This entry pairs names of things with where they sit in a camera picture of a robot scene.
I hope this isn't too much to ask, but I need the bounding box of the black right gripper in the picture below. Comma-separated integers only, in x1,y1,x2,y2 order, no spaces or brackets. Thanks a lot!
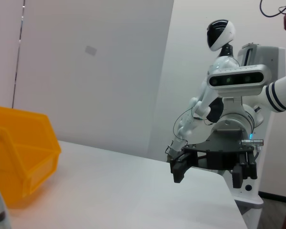
169,130,257,189

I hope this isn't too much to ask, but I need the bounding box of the white humanoid robot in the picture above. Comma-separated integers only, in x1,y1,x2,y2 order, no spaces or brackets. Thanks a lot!
165,20,241,164

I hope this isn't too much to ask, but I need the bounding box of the yellow plastic bin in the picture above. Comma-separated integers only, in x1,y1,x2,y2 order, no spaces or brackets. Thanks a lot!
0,104,62,209

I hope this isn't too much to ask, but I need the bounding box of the right arm wrist cable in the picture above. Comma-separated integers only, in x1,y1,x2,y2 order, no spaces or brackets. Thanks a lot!
241,139,265,158

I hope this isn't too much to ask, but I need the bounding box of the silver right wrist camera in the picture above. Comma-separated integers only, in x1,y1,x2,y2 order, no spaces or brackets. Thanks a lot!
206,64,272,98

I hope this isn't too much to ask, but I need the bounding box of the black hanging cable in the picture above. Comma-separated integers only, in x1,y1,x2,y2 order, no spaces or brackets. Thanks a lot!
259,0,286,18

